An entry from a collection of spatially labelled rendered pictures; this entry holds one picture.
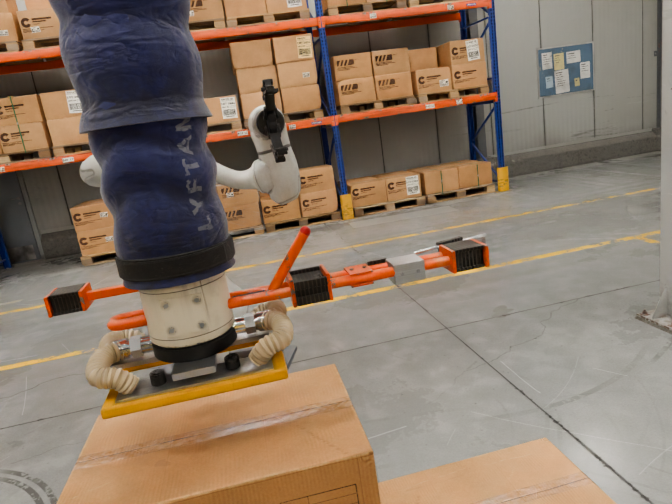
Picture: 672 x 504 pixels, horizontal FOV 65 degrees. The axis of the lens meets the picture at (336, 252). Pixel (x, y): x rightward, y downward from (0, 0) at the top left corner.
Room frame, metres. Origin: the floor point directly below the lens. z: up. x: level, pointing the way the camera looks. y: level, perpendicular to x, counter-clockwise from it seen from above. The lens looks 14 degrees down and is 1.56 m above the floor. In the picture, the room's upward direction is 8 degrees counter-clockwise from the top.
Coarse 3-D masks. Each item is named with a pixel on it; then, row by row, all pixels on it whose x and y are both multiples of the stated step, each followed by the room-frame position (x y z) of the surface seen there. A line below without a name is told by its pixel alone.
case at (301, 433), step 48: (288, 384) 1.19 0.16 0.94; (336, 384) 1.16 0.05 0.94; (96, 432) 1.10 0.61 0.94; (144, 432) 1.07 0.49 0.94; (192, 432) 1.04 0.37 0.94; (240, 432) 1.01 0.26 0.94; (288, 432) 0.98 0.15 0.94; (336, 432) 0.96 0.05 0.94; (96, 480) 0.91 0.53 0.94; (144, 480) 0.89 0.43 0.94; (192, 480) 0.87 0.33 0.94; (240, 480) 0.85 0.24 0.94; (288, 480) 0.85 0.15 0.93; (336, 480) 0.87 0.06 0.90
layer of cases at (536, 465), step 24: (480, 456) 1.35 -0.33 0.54; (504, 456) 1.33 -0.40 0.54; (528, 456) 1.32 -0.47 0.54; (552, 456) 1.30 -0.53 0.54; (408, 480) 1.29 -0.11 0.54; (432, 480) 1.27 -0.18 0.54; (456, 480) 1.26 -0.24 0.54; (480, 480) 1.25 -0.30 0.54; (504, 480) 1.23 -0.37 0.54; (528, 480) 1.22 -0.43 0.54; (552, 480) 1.21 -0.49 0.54; (576, 480) 1.19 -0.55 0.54
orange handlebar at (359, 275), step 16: (432, 256) 1.13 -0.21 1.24; (448, 256) 1.09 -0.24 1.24; (336, 272) 1.09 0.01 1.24; (352, 272) 1.06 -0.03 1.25; (368, 272) 1.06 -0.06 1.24; (384, 272) 1.06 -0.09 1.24; (112, 288) 1.24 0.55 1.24; (256, 288) 1.06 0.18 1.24; (288, 288) 1.03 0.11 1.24; (240, 304) 1.01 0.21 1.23; (112, 320) 0.99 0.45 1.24; (128, 320) 0.98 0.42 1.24; (144, 320) 0.98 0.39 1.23
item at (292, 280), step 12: (288, 276) 1.05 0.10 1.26; (300, 276) 1.08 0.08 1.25; (312, 276) 1.07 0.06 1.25; (324, 276) 1.03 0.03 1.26; (300, 288) 1.01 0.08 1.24; (312, 288) 1.03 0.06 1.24; (324, 288) 1.03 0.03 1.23; (300, 300) 1.01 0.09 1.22; (312, 300) 1.02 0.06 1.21; (324, 300) 1.02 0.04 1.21
